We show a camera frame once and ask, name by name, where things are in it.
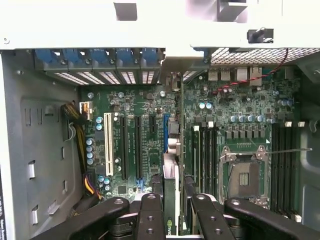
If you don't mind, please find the blue expansion slot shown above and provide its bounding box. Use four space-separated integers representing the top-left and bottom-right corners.
162 113 171 155

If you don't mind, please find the blue slot cover clip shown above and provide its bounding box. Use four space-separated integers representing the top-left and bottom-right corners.
141 48 159 65
116 48 135 65
89 48 108 66
34 48 55 67
62 48 81 66

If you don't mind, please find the silver rear port block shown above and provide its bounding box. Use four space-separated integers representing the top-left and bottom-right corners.
249 66 263 87
235 66 250 82
218 66 231 81
207 66 219 81

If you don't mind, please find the white power connector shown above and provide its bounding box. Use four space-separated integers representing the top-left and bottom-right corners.
79 101 94 121

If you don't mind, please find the long black expansion slot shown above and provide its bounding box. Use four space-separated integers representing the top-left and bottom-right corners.
118 115 129 181
134 115 144 181

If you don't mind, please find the open black PC case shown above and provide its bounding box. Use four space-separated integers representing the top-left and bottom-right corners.
0 0 320 240

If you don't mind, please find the white expansion slot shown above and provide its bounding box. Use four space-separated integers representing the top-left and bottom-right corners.
103 111 114 177

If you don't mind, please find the black case latch knob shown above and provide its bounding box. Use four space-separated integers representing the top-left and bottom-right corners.
246 26 275 43

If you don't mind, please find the short black expansion slot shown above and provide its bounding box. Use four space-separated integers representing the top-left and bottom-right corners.
148 115 158 135

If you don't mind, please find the CPU socket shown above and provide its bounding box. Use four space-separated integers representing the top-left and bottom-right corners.
217 144 272 210

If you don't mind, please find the metal socket cover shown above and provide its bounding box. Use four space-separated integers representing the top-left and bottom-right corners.
225 151 264 163

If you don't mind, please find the yellow black power wire bundle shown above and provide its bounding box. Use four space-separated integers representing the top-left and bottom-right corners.
59 99 106 201

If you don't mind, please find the red black twisted wire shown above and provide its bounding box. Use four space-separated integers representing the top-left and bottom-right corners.
211 47 290 95

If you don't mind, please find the black RAM slot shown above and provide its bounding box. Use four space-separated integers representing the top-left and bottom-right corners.
200 122 209 193
207 121 216 195
291 121 306 222
192 122 201 190
214 122 221 195
278 122 286 216
285 121 293 218
271 122 279 213

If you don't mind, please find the thin metal locking lever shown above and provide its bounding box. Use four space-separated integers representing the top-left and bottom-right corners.
262 147 314 157

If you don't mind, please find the green motherboard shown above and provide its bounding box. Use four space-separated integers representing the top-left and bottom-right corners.
79 66 302 221

